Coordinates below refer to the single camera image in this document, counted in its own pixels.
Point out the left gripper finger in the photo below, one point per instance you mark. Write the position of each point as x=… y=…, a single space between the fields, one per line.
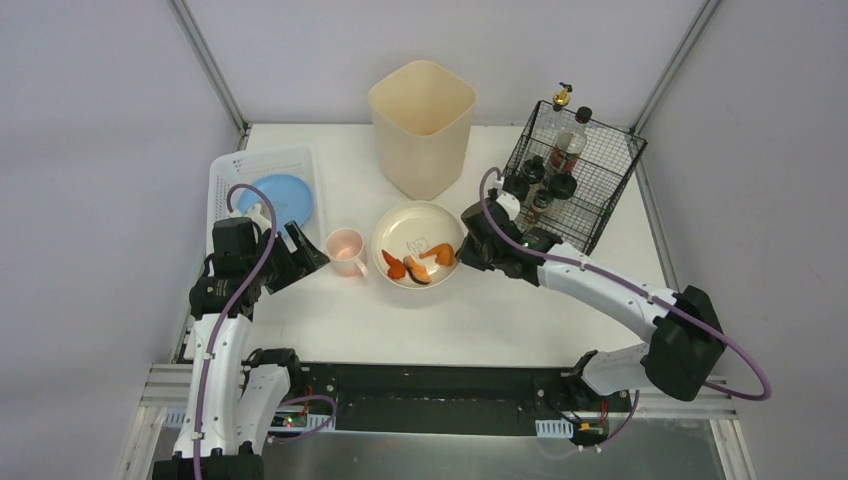
x=295 y=239
x=311 y=258

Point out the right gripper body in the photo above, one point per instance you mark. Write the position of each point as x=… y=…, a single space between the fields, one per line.
x=475 y=245

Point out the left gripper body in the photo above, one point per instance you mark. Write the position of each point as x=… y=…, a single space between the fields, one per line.
x=289 y=254

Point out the pink mug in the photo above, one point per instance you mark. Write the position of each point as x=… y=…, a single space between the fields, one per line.
x=347 y=253

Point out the blue plate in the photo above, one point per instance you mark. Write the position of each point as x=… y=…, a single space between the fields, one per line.
x=291 y=197

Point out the black lid jar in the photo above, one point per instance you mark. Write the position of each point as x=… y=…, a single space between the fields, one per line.
x=517 y=186
x=533 y=170
x=562 y=186

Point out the beige plate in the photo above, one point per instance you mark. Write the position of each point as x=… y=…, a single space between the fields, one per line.
x=412 y=228

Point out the small dark spice jar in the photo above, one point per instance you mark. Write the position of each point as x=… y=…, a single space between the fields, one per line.
x=541 y=202

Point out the white plastic basket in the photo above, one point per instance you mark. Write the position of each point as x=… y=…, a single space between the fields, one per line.
x=247 y=167

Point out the soy sauce bottle red label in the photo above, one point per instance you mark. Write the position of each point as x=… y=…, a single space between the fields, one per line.
x=569 y=143

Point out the clear glass bottle gold cap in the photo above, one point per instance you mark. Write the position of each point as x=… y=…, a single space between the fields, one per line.
x=552 y=119

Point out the beige plastic bin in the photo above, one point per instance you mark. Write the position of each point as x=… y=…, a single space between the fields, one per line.
x=422 y=115

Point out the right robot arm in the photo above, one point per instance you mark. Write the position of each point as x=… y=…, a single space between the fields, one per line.
x=677 y=350

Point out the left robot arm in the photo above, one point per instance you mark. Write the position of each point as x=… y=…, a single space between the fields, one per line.
x=233 y=395

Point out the orange curved food piece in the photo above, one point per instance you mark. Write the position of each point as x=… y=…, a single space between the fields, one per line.
x=443 y=254

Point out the orange dark food piece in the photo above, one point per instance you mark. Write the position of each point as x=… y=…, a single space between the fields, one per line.
x=418 y=273

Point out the orange food piece top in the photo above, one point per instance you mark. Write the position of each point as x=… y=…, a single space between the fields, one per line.
x=396 y=269

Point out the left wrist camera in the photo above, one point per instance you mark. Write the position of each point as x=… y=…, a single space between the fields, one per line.
x=260 y=214

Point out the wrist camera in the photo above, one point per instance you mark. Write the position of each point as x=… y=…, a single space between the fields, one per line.
x=508 y=203
x=260 y=214

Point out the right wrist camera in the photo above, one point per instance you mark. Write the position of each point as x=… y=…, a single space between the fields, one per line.
x=508 y=203

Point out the black wire basket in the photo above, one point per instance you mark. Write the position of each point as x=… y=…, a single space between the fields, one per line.
x=602 y=173

